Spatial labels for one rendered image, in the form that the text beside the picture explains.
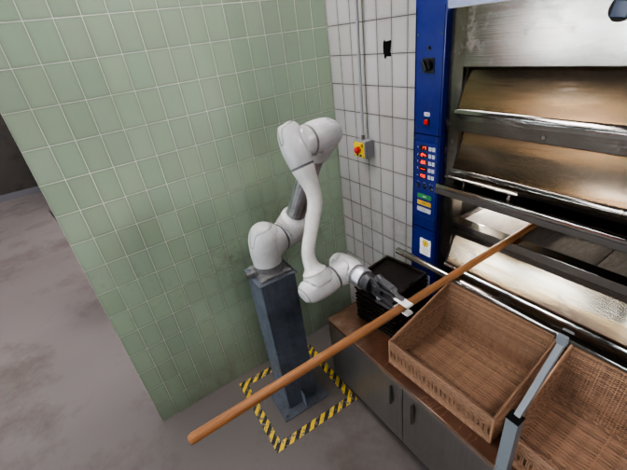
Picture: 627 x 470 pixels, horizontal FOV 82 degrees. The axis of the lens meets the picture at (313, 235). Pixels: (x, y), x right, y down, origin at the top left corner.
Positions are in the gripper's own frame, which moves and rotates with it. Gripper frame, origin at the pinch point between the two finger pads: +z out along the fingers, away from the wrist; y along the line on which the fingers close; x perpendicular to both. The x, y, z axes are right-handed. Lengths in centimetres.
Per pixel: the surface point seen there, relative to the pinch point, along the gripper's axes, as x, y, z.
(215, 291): 41, 42, -118
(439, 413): -12, 61, 11
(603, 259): -78, 1, 31
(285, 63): -33, -76, -119
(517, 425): -5.4, 23.7, 42.9
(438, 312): -52, 51, -25
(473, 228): -65, 1, -18
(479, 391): -33, 60, 14
